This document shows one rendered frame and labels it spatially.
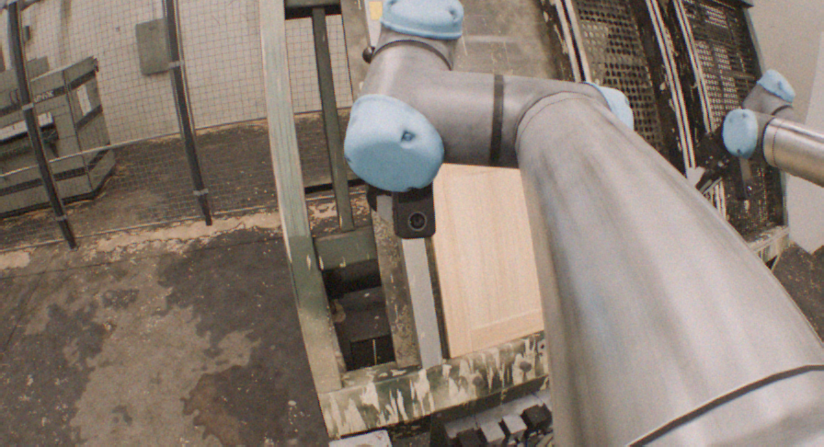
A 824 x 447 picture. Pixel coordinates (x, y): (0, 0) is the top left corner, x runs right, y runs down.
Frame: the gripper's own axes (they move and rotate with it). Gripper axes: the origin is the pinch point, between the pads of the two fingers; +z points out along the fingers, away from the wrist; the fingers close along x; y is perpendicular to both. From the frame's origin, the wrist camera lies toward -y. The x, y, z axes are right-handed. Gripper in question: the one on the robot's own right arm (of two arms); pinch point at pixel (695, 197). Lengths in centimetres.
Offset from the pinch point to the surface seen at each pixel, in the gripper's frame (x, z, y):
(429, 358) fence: 59, 40, -9
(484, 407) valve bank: 46, 51, -24
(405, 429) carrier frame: 60, 105, -23
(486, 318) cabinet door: 43, 39, -3
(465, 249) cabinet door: 46, 30, 12
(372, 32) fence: 61, -1, 55
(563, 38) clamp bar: 10, -1, 54
